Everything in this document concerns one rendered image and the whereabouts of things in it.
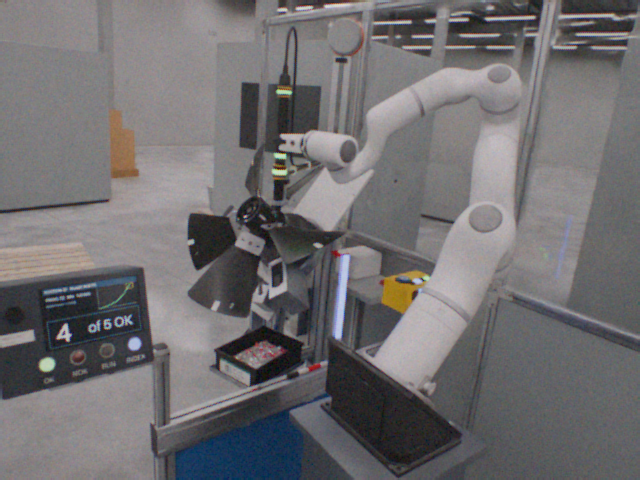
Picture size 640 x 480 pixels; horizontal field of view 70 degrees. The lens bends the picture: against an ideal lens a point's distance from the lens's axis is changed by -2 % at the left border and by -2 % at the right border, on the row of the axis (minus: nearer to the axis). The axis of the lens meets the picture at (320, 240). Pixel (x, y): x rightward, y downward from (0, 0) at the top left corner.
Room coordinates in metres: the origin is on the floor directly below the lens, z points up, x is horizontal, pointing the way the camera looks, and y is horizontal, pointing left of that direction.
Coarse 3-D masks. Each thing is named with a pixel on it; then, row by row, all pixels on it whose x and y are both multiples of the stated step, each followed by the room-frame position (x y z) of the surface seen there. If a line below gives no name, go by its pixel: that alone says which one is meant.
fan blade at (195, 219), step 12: (192, 216) 1.74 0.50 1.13; (204, 216) 1.70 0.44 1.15; (216, 216) 1.67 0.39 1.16; (192, 228) 1.72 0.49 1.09; (204, 228) 1.69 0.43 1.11; (216, 228) 1.66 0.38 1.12; (228, 228) 1.64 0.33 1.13; (204, 240) 1.68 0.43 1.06; (216, 240) 1.65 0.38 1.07; (228, 240) 1.63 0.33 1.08; (192, 252) 1.70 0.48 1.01; (204, 252) 1.67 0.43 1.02; (216, 252) 1.65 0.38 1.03; (204, 264) 1.66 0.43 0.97
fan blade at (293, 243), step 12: (276, 228) 1.46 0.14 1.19; (288, 228) 1.47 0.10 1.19; (300, 228) 1.48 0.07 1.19; (276, 240) 1.38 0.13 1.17; (288, 240) 1.37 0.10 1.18; (300, 240) 1.36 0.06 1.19; (312, 240) 1.36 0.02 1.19; (324, 240) 1.35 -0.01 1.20; (288, 252) 1.31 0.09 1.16; (300, 252) 1.30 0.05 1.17; (312, 252) 1.29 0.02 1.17
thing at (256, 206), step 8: (248, 200) 1.59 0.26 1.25; (256, 200) 1.58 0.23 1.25; (264, 200) 1.57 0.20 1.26; (240, 208) 1.59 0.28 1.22; (256, 208) 1.54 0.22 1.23; (264, 208) 1.53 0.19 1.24; (272, 208) 1.58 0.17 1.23; (240, 216) 1.57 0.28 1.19; (248, 216) 1.53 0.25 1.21; (256, 216) 1.51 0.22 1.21; (264, 216) 1.53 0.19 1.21; (272, 216) 1.55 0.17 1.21; (280, 216) 1.61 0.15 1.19; (240, 224) 1.53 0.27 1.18; (248, 224) 1.51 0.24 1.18; (256, 224) 1.52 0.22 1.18; (256, 232) 1.54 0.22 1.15; (264, 232) 1.54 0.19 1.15; (272, 240) 1.55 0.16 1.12
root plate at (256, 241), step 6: (240, 234) 1.53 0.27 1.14; (246, 234) 1.54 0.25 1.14; (240, 240) 1.52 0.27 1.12; (246, 240) 1.53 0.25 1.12; (252, 240) 1.53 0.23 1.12; (258, 240) 1.54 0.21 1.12; (264, 240) 1.55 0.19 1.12; (240, 246) 1.51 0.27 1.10; (246, 246) 1.52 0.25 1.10; (252, 246) 1.52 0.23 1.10; (252, 252) 1.51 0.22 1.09; (258, 252) 1.51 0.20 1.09
